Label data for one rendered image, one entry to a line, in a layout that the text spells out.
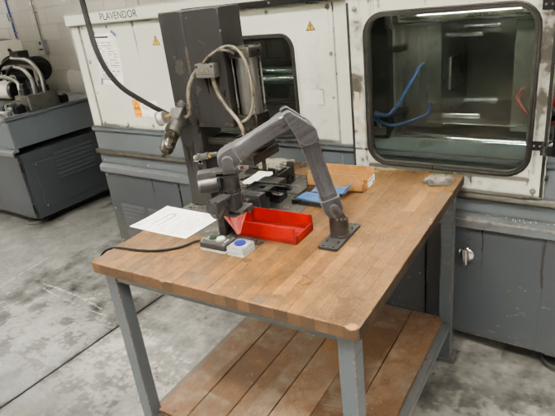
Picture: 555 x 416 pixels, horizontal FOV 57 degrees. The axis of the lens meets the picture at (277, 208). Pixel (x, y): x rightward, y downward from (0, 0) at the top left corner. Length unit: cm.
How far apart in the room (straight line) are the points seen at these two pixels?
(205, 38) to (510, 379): 191
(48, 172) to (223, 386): 314
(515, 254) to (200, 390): 143
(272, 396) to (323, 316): 85
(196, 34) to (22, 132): 304
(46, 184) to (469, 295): 364
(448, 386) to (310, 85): 150
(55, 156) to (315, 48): 304
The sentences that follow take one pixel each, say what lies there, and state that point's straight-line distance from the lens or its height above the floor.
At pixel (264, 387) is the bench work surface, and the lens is 219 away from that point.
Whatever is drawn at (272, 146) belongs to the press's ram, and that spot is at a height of 114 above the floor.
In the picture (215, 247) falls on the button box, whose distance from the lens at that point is 172.
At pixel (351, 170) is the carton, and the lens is 220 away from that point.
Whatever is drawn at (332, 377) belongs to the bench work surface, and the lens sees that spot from 220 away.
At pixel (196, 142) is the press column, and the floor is 117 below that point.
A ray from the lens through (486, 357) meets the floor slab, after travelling 268.
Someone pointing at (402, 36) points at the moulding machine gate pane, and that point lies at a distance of 224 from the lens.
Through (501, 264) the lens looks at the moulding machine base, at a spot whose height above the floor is 49.
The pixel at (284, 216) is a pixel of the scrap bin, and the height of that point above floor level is 94.
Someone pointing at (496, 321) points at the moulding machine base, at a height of 20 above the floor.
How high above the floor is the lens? 168
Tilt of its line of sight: 23 degrees down
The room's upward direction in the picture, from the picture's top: 7 degrees counter-clockwise
